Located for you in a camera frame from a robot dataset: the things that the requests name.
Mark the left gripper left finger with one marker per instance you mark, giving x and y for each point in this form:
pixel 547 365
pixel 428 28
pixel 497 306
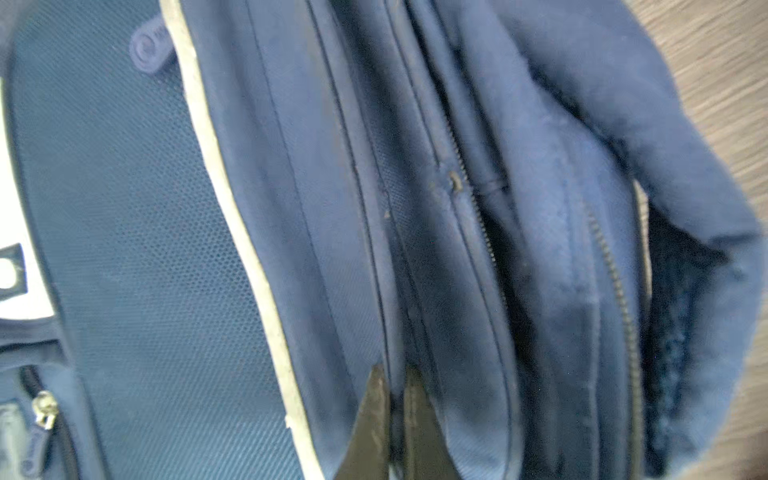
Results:
pixel 368 452

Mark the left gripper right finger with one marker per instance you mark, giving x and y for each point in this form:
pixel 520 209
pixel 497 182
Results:
pixel 426 455

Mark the navy blue student backpack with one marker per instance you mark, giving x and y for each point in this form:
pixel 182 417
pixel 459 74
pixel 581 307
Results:
pixel 218 216

